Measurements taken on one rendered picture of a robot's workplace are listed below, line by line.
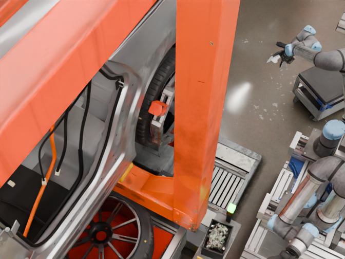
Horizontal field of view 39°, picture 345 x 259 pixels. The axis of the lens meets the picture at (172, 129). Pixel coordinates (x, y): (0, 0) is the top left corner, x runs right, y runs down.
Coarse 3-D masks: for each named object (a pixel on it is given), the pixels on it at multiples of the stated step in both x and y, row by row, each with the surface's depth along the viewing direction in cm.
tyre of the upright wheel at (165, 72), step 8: (168, 56) 294; (160, 64) 288; (168, 64) 288; (160, 72) 285; (168, 72) 288; (152, 80) 284; (160, 80) 283; (152, 88) 283; (160, 88) 286; (152, 96) 283; (144, 104) 284; (144, 112) 285; (144, 120) 288; (136, 128) 295; (144, 128) 292; (168, 128) 338; (136, 136) 302; (144, 136) 298; (144, 144) 307; (152, 144) 320
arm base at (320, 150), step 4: (316, 140) 296; (316, 144) 295; (320, 144) 291; (316, 148) 297; (320, 148) 292; (324, 148) 290; (328, 148) 289; (332, 148) 288; (316, 152) 295; (320, 152) 293; (324, 152) 292; (328, 152) 291; (332, 152) 292; (320, 156) 295; (324, 156) 293
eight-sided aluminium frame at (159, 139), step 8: (168, 88) 285; (168, 96) 285; (168, 104) 286; (152, 120) 290; (160, 120) 289; (152, 128) 295; (160, 128) 291; (152, 136) 302; (160, 136) 298; (168, 136) 326; (160, 144) 305
